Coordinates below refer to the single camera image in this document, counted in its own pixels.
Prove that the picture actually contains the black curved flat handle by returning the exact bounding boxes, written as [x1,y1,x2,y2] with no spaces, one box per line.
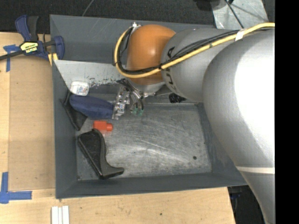
[77,128,125,180]

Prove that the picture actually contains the red plastic cap block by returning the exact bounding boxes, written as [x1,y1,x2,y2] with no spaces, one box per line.
[93,120,114,133]

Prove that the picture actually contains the small white packet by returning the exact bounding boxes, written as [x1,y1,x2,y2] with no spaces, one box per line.
[70,81,90,96]

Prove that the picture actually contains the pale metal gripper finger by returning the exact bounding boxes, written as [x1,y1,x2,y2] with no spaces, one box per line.
[119,101,128,117]
[112,105,121,121]

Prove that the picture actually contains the black flat wedge piece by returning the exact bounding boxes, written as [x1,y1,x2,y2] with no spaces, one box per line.
[60,91,88,131]

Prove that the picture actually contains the dark blue soft pouch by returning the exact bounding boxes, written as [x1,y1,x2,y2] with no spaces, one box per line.
[69,94,115,120]

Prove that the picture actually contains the pale brown flat board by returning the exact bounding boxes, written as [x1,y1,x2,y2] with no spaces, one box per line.
[8,33,57,191]

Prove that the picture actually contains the grey metal bin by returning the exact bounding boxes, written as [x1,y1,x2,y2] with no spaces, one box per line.
[49,14,248,199]

